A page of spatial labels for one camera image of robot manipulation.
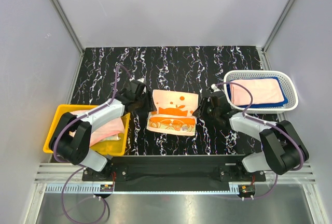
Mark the white perforated plastic basket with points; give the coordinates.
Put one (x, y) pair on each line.
(286, 85)

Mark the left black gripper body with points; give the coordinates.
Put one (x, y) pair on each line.
(144, 96)

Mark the pink folded towel in basket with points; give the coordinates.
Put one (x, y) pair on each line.
(256, 91)

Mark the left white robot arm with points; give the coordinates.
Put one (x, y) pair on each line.
(70, 140)

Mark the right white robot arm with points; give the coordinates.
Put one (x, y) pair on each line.
(282, 148)

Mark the orange fox pattern towel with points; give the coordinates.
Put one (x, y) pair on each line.
(174, 113)

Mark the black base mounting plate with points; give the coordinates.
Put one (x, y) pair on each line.
(175, 174)

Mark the slotted white cable duct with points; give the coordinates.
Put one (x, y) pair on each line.
(80, 188)

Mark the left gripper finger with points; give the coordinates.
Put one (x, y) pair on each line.
(151, 105)
(142, 106)

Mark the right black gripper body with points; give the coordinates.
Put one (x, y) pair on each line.
(213, 113)

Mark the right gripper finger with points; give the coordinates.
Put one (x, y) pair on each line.
(199, 112)
(203, 103)

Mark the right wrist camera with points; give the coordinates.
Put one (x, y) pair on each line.
(214, 88)

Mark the yellow plastic tray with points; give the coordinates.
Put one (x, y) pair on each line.
(106, 147)

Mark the pink patterned towel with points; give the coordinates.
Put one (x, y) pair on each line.
(115, 126)

